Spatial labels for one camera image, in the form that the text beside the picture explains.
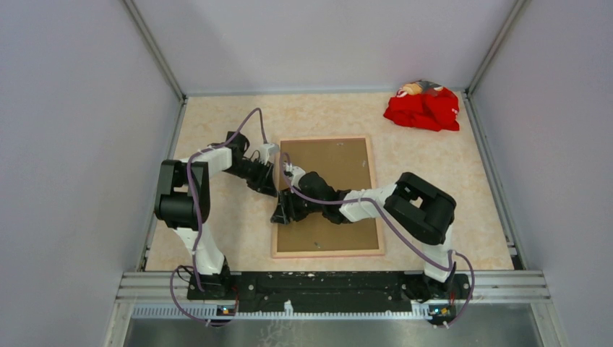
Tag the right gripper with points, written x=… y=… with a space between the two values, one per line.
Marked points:
x=285 y=209

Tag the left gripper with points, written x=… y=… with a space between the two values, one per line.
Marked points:
x=264 y=182

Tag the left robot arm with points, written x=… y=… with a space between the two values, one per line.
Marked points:
x=183 y=202

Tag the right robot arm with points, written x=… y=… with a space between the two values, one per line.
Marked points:
x=419 y=213

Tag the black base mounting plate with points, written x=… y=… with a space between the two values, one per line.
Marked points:
x=328 y=292

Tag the red crumpled cloth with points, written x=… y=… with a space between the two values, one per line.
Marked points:
x=424 y=105

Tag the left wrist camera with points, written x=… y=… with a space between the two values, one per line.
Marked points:
x=268 y=152

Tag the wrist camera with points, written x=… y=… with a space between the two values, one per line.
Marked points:
x=268 y=152
x=292 y=175

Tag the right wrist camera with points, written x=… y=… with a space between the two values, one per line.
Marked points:
x=292 y=175

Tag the aluminium rail with cable duct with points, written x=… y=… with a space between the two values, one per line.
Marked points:
x=503 y=308

